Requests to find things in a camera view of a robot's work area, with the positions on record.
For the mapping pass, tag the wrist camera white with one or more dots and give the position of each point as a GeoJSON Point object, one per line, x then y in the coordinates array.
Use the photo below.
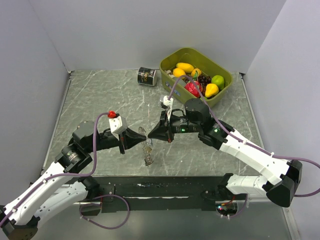
{"type": "Point", "coordinates": [117, 125]}
{"type": "Point", "coordinates": [167, 104]}

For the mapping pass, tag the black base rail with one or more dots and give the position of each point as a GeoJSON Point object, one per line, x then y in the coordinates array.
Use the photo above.
{"type": "Point", "coordinates": [149, 193]}

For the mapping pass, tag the yellow lemon toy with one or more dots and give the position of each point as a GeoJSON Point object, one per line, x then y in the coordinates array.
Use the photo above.
{"type": "Point", "coordinates": [178, 72]}

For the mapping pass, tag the yellow mango toy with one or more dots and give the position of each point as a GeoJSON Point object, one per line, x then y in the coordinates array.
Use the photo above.
{"type": "Point", "coordinates": [186, 67]}

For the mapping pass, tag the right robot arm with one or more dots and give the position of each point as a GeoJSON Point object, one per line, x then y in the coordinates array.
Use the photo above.
{"type": "Point", "coordinates": [278, 179]}

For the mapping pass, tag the round metal key ring disc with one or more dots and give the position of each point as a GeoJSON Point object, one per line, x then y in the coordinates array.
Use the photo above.
{"type": "Point", "coordinates": [147, 156]}

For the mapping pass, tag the yellow pear toy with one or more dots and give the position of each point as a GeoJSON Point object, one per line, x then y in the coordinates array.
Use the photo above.
{"type": "Point", "coordinates": [211, 90]}

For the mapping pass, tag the green plastic bin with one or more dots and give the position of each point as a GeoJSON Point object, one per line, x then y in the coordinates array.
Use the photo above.
{"type": "Point", "coordinates": [198, 60]}

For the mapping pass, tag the black printed paper cup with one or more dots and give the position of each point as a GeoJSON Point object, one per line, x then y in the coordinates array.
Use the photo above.
{"type": "Point", "coordinates": [147, 76]}

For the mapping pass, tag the dark grapes toy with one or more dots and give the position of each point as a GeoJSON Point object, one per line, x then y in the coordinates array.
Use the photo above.
{"type": "Point", "coordinates": [203, 80]}

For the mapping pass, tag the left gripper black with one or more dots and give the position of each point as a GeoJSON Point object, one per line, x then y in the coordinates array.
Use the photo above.
{"type": "Point", "coordinates": [129, 138]}

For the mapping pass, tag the orange fruit toy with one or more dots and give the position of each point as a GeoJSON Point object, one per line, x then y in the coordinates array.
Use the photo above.
{"type": "Point", "coordinates": [196, 72]}

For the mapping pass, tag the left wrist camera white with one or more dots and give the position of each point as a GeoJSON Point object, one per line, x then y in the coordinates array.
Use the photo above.
{"type": "Point", "coordinates": [117, 125]}

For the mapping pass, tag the red dragon fruit toy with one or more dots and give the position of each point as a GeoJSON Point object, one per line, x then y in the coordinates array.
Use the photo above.
{"type": "Point", "coordinates": [190, 87]}

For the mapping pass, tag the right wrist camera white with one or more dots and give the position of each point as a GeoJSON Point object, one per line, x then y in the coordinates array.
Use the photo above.
{"type": "Point", "coordinates": [167, 104]}

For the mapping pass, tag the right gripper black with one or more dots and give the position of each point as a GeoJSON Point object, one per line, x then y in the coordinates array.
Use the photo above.
{"type": "Point", "coordinates": [161, 131]}

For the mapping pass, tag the green apple toy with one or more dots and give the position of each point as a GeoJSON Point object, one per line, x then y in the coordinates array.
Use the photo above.
{"type": "Point", "coordinates": [219, 81]}

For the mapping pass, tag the yellow tag key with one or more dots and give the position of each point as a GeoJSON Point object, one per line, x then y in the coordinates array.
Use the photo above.
{"type": "Point", "coordinates": [149, 150]}

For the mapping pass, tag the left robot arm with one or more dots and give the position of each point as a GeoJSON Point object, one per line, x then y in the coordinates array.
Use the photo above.
{"type": "Point", "coordinates": [63, 183]}

